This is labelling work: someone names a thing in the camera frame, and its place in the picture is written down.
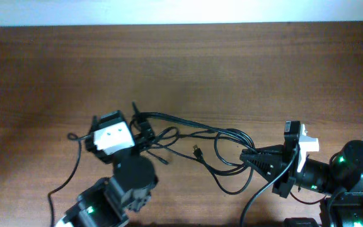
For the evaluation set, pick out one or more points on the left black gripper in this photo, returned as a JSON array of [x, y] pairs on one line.
[[145, 137]]

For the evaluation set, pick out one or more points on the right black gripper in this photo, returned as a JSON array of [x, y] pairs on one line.
[[287, 162]]

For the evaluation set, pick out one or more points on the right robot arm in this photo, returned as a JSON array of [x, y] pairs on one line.
[[340, 179]]

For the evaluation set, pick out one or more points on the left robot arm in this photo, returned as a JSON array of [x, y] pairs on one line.
[[106, 201]]

